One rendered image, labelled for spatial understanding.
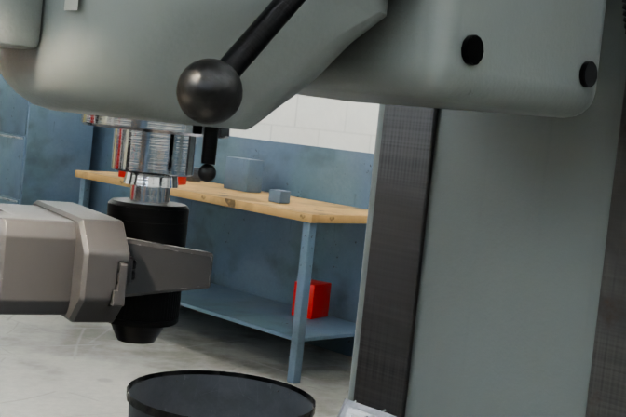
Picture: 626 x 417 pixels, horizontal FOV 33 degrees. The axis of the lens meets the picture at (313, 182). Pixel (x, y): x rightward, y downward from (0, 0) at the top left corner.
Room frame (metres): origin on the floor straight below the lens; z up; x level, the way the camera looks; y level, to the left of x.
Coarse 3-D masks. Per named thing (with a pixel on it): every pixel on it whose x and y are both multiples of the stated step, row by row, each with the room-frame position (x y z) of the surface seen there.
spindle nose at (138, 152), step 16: (128, 144) 0.59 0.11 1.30; (144, 144) 0.58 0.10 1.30; (160, 144) 0.59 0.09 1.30; (176, 144) 0.59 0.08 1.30; (192, 144) 0.60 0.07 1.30; (112, 160) 0.60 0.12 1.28; (128, 160) 0.59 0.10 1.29; (144, 160) 0.58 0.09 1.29; (160, 160) 0.59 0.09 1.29; (176, 160) 0.59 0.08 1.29; (192, 160) 0.60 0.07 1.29; (176, 176) 0.59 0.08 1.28
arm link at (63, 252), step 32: (0, 224) 0.53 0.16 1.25; (32, 224) 0.53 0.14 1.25; (64, 224) 0.54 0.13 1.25; (96, 224) 0.54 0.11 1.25; (0, 256) 0.53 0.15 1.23; (32, 256) 0.53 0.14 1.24; (64, 256) 0.54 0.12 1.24; (96, 256) 0.53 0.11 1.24; (128, 256) 0.54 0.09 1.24; (0, 288) 0.53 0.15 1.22; (32, 288) 0.53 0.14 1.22; (64, 288) 0.54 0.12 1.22; (96, 288) 0.53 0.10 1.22; (96, 320) 0.55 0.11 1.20
